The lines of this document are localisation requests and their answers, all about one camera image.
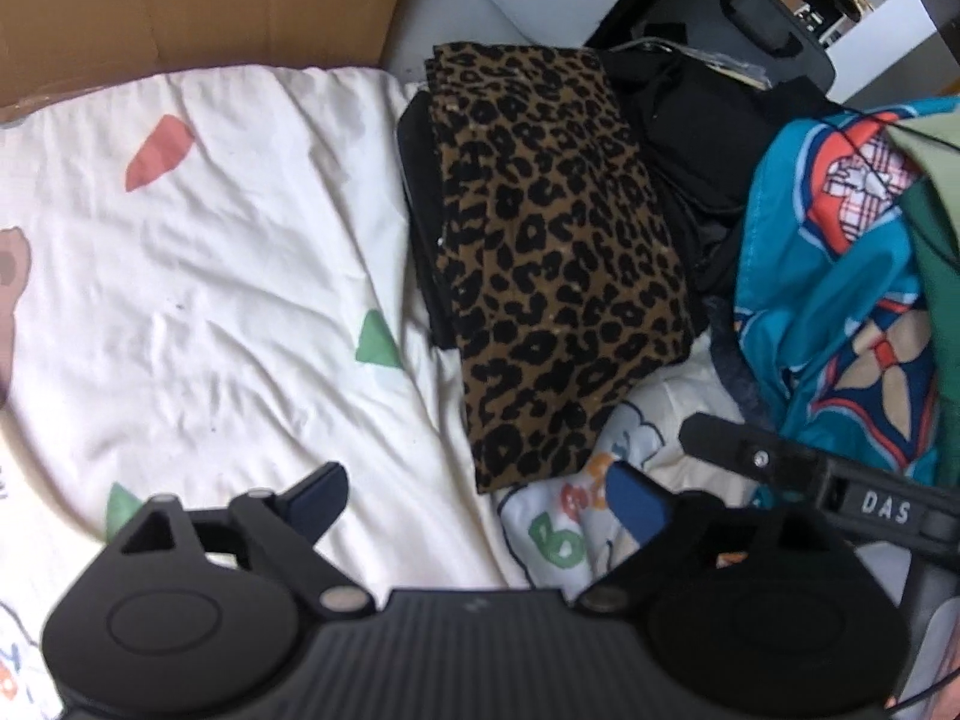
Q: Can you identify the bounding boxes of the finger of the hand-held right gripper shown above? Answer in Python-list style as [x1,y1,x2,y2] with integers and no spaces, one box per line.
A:
[678,412,835,505]

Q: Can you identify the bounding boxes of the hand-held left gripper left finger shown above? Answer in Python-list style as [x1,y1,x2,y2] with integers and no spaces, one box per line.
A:
[111,461,376,620]

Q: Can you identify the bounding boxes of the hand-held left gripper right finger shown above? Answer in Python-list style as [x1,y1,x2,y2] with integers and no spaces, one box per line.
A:
[574,460,850,616]

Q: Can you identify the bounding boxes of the leopard print skirt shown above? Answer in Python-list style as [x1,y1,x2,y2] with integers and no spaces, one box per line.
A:
[424,41,695,497]

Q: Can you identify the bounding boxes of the crumpled black clothes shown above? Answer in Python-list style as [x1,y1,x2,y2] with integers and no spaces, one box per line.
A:
[600,45,850,302]

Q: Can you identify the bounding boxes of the teal printed cloth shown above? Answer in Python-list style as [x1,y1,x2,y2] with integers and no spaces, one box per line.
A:
[731,96,960,490]

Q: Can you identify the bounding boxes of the cream bear print blanket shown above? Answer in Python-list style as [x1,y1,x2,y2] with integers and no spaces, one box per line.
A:
[0,64,760,720]

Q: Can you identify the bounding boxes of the paper clothing tag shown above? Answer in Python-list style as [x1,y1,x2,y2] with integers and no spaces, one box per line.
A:
[673,43,775,89]

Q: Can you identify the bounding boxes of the black suitcase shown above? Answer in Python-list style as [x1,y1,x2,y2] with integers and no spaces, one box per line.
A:
[583,0,838,103]

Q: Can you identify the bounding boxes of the brown cardboard sheet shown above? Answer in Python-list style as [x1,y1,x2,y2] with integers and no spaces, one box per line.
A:
[0,0,421,110]

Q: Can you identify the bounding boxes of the black cable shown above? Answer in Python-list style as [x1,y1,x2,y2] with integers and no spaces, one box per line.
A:
[885,658,960,715]

